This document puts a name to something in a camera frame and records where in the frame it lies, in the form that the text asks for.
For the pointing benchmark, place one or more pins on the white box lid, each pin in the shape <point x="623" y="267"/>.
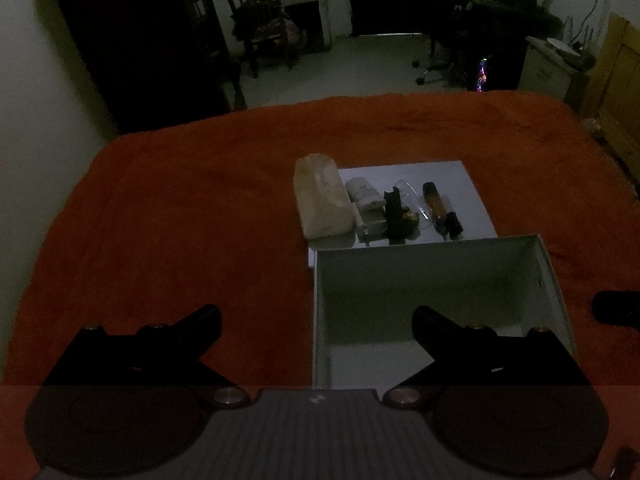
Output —
<point x="472" y="195"/>

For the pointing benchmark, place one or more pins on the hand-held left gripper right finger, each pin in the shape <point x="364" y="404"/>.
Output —
<point x="425" y="322"/>

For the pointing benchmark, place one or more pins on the white plate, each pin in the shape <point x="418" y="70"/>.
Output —
<point x="562" y="46"/>

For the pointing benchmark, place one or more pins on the amber glass bottle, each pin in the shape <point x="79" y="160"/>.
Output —
<point x="436" y="202"/>

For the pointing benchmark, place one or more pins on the white rolled cloth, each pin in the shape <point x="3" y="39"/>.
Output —
<point x="364" y="191"/>

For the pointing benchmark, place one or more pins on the yellow wooden board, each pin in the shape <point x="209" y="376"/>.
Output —
<point x="620" y="85"/>

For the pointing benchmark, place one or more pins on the dark wardrobe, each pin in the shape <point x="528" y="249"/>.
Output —
<point x="140" y="35"/>

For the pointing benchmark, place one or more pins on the black office chair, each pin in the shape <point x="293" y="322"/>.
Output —
<point x="435" y="20"/>

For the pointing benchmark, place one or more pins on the fireplace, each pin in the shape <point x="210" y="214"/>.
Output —
<point x="307" y="15"/>

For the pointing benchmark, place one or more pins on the orange blanket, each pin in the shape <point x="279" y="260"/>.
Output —
<point x="175" y="210"/>

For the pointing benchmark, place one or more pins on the patterned cloth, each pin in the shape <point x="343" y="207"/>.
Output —
<point x="272" y="27"/>

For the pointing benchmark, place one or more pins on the white cabinet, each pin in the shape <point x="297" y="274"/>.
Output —
<point x="545" y="75"/>

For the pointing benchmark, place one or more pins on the dark cluttered desk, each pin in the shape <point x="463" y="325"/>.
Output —
<point x="505" y="15"/>

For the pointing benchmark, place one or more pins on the white cardboard box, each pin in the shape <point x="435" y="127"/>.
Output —
<point x="425" y="300"/>

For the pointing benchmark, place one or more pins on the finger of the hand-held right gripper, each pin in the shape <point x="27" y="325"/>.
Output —
<point x="617" y="307"/>

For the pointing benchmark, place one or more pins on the small black cylinder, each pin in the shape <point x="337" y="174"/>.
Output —
<point x="454" y="225"/>

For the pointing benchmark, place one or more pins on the clear plastic glasses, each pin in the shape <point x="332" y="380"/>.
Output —
<point x="412" y="192"/>

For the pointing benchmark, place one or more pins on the beige paper packet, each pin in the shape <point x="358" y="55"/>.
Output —
<point x="322" y="200"/>

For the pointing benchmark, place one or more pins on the computer tower with lights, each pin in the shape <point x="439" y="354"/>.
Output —
<point x="495" y="67"/>

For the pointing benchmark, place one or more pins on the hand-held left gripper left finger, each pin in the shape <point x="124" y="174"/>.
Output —
<point x="207" y="322"/>

